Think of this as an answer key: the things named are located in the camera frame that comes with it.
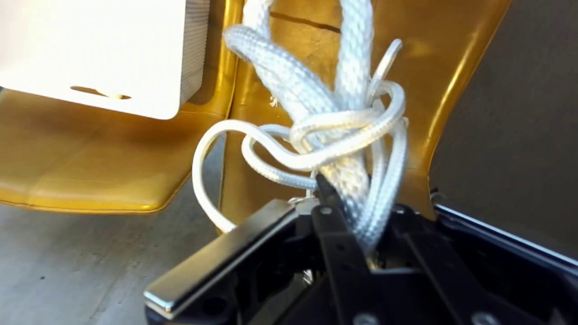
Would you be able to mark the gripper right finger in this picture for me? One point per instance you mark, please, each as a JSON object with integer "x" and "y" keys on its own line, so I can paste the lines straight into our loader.
{"x": 499, "y": 259}

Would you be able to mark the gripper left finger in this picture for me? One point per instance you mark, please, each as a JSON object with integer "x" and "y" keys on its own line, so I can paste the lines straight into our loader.
{"x": 241, "y": 246}

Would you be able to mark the white plastic basket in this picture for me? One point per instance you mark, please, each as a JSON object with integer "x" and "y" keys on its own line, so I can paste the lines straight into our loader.
{"x": 91, "y": 42}

